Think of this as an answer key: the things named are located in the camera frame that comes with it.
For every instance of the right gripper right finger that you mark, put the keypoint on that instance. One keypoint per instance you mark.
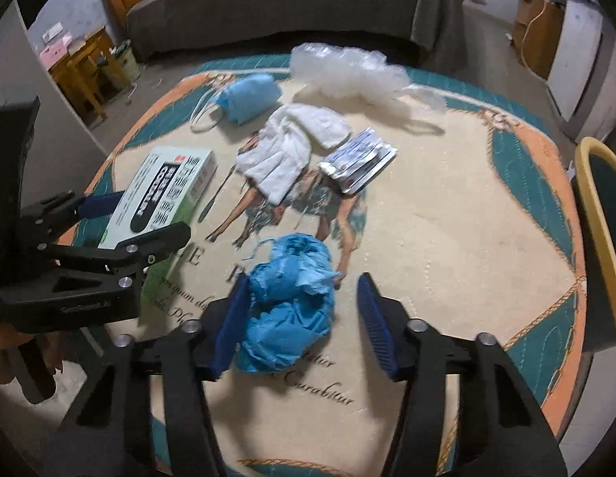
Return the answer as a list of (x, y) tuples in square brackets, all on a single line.
[(501, 429)]

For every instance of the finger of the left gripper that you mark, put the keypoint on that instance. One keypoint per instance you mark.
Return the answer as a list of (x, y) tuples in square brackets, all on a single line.
[(128, 256), (54, 216)]

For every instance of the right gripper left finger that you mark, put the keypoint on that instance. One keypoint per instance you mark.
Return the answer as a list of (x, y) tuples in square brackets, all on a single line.
[(108, 432)]

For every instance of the white green medicine box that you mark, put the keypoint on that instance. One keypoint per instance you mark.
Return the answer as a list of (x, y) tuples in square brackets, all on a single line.
[(165, 190)]

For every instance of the blue plastic bag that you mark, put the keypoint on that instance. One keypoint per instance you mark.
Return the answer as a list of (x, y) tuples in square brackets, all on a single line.
[(292, 304)]

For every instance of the light blue face mask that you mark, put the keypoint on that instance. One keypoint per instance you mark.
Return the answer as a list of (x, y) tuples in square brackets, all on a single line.
[(240, 102)]

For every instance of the clear plastic bag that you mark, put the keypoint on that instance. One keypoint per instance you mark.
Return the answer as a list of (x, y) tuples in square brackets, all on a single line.
[(347, 72)]

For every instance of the yellow teal trash bin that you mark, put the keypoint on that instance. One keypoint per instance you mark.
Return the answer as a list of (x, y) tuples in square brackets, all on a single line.
[(594, 186)]

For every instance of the wooden bedside table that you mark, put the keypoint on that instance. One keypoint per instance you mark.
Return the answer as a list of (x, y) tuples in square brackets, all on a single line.
[(81, 71)]

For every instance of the white crumpled tissue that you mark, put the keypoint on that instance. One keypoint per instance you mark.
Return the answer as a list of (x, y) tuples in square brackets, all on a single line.
[(283, 147)]

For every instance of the patterned cream teal rug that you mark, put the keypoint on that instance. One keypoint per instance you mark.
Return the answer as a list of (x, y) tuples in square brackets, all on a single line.
[(472, 227)]

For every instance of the silver medicine sachet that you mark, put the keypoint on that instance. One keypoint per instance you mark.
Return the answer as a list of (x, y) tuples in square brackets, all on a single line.
[(357, 161)]

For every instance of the white air purifier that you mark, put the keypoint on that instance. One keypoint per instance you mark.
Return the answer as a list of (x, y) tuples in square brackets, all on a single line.
[(582, 81)]

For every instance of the bed with grey blanket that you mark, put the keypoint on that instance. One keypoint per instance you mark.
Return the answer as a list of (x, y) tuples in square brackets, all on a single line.
[(435, 27)]

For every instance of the wooden TV cabinet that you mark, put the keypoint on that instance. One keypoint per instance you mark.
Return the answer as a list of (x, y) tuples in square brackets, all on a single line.
[(536, 34)]

